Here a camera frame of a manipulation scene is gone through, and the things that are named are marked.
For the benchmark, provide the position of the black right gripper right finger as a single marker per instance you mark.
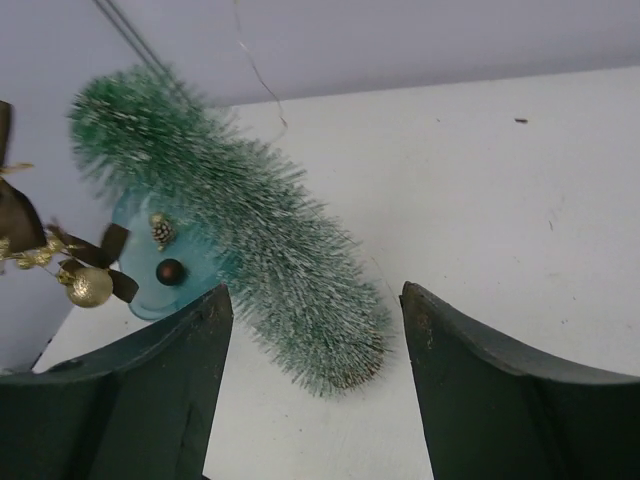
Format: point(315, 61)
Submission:
point(493, 407)

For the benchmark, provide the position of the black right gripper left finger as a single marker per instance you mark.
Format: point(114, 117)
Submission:
point(141, 407)

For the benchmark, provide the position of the gold ball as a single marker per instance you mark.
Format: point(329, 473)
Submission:
point(85, 287)

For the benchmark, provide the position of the brown matte ball ornament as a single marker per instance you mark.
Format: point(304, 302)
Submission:
point(171, 272)

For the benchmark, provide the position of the gold berry sprig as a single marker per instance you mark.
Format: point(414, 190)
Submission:
point(24, 239)

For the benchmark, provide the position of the teal transparent plastic bin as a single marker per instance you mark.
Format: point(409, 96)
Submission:
point(207, 263)

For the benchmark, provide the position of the brown ribbon bow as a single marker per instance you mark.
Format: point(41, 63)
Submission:
point(104, 255)

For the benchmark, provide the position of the small frosted green christmas tree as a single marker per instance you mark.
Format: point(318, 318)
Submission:
point(292, 270)

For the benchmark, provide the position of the frosted pine cone ornament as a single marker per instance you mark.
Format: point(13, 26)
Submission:
point(162, 231)

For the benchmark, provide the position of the left aluminium corner post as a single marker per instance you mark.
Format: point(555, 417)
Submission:
point(145, 53)

